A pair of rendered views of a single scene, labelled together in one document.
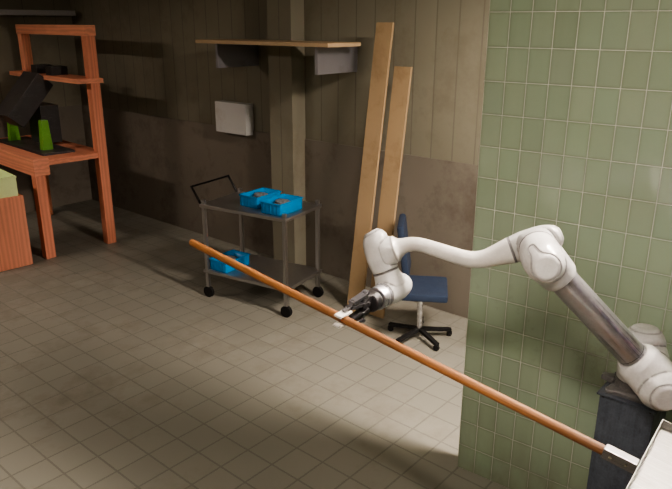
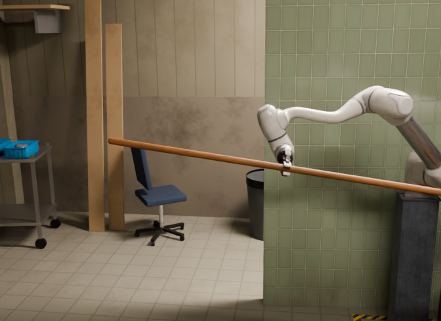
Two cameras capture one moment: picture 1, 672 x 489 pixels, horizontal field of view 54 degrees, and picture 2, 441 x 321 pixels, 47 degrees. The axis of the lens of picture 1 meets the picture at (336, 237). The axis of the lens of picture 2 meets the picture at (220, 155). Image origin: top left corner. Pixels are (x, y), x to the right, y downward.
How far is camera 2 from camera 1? 1.50 m
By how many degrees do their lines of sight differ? 32
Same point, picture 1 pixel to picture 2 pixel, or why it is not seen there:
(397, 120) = (114, 67)
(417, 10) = not seen: outside the picture
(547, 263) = (407, 102)
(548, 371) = (327, 209)
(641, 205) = (380, 80)
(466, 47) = (161, 7)
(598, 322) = (424, 141)
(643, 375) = not seen: outside the picture
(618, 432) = (417, 222)
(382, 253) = (279, 121)
